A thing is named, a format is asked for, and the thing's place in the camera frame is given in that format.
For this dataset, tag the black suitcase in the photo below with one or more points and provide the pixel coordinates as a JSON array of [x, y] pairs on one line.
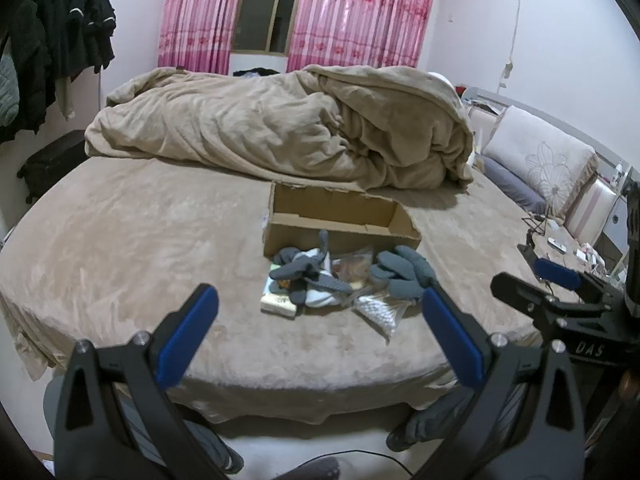
[[50, 165]]

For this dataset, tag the grey slipper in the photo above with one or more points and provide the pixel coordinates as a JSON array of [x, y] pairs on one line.
[[425, 422], [220, 452]]

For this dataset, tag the small yellow white box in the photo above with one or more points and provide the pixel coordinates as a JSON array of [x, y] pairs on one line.
[[277, 304]]

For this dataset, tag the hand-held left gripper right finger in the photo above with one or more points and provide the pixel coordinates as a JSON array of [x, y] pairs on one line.
[[452, 340]]

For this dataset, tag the cardboard box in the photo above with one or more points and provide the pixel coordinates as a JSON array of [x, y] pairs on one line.
[[320, 210]]

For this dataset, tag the bed with beige sheet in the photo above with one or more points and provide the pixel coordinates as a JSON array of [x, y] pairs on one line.
[[125, 240]]

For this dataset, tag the beige fleece duvet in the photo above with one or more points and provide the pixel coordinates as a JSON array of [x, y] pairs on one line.
[[260, 125]]

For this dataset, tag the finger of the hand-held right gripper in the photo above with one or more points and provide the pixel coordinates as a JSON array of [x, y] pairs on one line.
[[555, 270], [525, 296]]

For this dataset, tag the white padded headboard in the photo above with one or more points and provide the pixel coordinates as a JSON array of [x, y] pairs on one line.
[[592, 210]]

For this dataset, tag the hanging black clothes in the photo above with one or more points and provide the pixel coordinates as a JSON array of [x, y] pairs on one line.
[[55, 45]]

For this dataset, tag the white remote control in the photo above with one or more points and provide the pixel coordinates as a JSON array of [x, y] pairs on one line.
[[556, 244]]

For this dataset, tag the clear bag of white beads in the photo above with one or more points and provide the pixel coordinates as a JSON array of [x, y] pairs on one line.
[[380, 312]]

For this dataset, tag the window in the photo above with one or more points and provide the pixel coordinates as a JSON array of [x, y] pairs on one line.
[[265, 10]]

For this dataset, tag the grey and white work glove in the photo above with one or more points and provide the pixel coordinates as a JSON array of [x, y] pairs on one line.
[[312, 272]]

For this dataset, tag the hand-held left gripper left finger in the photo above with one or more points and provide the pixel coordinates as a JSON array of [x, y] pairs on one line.
[[187, 340]]

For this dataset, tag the grey pillow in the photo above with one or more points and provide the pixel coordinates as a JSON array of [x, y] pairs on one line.
[[510, 182]]

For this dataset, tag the pink curtain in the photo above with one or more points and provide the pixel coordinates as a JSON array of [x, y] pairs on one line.
[[360, 15], [197, 15]]

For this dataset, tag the dark cloth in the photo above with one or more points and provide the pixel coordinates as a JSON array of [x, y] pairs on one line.
[[256, 72]]

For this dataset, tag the beige flower embroidered pillow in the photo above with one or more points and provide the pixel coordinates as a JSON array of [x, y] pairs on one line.
[[540, 155]]

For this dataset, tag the clear snack packet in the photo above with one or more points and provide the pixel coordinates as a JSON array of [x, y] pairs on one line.
[[352, 267]]

